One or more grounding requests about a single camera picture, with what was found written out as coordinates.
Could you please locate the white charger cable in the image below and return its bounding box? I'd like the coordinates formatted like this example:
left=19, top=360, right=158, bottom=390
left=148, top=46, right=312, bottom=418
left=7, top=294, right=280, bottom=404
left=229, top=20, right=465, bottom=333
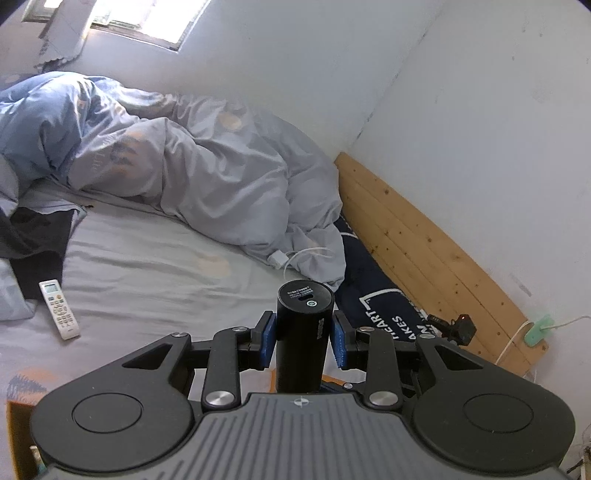
left=281, top=246, right=335, bottom=280

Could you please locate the window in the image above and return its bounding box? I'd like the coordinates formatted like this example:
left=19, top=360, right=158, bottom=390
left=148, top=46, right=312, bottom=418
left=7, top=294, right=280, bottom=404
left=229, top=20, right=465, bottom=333
left=23, top=0, right=209, bottom=56

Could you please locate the white charger plug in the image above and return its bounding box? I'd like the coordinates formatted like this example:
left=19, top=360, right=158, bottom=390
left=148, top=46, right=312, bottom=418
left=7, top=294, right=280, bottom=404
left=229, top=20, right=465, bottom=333
left=267, top=250, right=290, bottom=270

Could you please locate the grey crumpled duvet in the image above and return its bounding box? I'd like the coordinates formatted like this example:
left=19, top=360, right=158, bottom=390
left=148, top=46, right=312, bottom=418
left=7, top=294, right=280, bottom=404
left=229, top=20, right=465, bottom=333
left=1, top=72, right=346, bottom=288

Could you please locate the orange box base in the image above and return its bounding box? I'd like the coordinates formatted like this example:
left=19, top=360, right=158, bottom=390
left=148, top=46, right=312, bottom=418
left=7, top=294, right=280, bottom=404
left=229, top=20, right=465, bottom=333
left=6, top=393, right=43, bottom=480

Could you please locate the navy pillow with white text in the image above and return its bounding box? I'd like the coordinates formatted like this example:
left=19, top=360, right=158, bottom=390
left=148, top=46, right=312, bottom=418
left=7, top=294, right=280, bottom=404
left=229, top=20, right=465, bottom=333
left=335, top=216, right=437, bottom=342

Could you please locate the grey bed sheet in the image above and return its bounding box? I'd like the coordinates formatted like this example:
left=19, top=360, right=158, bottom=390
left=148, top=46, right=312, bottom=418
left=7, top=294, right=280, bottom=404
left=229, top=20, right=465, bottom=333
left=0, top=179, right=371, bottom=480

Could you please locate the white remote control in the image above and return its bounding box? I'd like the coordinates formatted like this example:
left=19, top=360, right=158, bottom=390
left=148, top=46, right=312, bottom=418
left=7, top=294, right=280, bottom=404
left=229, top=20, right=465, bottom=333
left=39, top=279, right=80, bottom=341

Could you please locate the black cylindrical device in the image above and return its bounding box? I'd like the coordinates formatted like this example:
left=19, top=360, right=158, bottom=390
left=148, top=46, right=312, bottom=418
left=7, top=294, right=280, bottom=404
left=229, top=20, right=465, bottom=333
left=276, top=279, right=335, bottom=394

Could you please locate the black garment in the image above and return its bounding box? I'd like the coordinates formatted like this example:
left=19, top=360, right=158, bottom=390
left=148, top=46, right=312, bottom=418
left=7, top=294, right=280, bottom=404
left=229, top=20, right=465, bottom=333
left=1, top=207, right=76, bottom=301

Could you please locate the orange box lid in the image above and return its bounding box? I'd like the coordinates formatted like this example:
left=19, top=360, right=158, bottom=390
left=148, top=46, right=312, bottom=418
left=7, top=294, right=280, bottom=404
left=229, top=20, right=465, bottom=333
left=321, top=375, right=353, bottom=391

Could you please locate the wooden headboard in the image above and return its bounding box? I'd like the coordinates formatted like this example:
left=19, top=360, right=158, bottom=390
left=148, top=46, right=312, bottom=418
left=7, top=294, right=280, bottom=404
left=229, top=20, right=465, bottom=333
left=335, top=153, right=549, bottom=375

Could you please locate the green wall plug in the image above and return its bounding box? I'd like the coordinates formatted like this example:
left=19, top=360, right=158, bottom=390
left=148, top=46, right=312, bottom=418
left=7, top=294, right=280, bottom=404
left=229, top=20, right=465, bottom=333
left=524, top=314, right=555, bottom=348

